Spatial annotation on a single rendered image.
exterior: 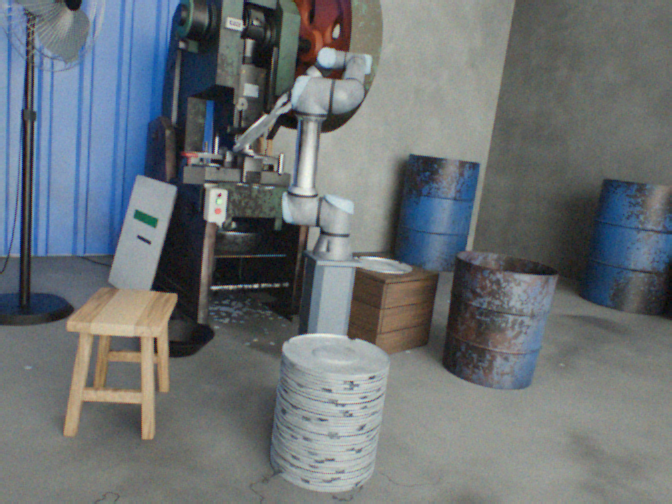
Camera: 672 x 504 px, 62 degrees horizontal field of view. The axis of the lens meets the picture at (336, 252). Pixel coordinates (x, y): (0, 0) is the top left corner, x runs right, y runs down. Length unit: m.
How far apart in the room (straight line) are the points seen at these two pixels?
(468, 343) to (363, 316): 0.46
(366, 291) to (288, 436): 1.04
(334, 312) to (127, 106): 2.12
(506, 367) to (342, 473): 1.02
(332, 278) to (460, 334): 0.61
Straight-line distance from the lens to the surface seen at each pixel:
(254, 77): 2.71
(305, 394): 1.44
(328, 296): 2.08
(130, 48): 3.74
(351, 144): 4.60
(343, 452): 1.49
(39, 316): 2.61
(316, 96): 1.99
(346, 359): 1.49
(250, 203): 2.56
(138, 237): 2.98
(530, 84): 5.66
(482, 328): 2.29
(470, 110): 5.55
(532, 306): 2.30
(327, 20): 2.93
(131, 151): 3.76
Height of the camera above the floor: 0.86
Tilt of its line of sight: 11 degrees down
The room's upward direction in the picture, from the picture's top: 7 degrees clockwise
